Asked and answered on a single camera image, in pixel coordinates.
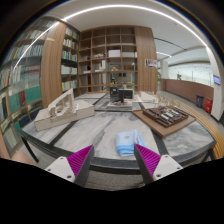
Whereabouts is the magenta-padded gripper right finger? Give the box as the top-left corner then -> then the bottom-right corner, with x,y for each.
133,143 -> 184,186

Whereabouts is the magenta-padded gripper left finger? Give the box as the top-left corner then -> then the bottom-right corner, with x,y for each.
44,144 -> 96,188

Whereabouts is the light blue towel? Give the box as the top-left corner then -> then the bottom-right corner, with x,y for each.
115,129 -> 146,158

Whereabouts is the brown model on wooden board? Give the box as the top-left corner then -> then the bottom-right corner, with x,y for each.
131,96 -> 197,139

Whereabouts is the white model on beige base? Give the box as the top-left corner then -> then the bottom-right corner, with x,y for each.
33,88 -> 96,132

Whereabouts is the person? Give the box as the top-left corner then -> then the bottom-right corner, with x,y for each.
0,131 -> 38,168

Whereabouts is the small white building model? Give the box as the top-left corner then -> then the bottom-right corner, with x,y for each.
139,90 -> 159,104

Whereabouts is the dark bin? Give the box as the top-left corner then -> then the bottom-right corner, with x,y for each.
195,94 -> 205,109

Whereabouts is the red bin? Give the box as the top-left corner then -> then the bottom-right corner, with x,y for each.
204,97 -> 214,115

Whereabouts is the dark bookshelf with books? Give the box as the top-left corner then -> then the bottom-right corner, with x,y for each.
60,25 -> 81,98

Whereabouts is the tall bookcase with colourful books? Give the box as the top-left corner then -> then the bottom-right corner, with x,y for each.
0,18 -> 54,158

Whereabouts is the open wooden shelf unit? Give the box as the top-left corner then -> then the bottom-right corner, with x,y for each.
78,26 -> 138,94

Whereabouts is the curved ceiling light strip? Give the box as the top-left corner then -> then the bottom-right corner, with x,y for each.
13,3 -> 209,71

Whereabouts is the wall poster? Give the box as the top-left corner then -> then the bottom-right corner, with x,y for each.
144,58 -> 158,69

